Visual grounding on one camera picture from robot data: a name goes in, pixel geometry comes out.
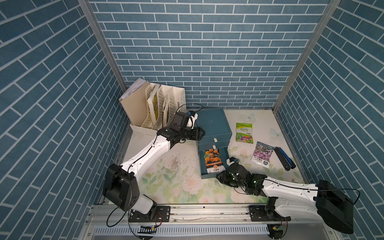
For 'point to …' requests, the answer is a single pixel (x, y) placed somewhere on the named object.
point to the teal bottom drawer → (224, 154)
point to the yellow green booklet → (155, 103)
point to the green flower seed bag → (244, 133)
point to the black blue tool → (286, 161)
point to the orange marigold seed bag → (214, 164)
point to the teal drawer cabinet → (214, 122)
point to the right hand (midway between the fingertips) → (216, 178)
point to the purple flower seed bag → (262, 154)
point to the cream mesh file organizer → (162, 102)
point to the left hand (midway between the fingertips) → (204, 133)
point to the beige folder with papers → (134, 102)
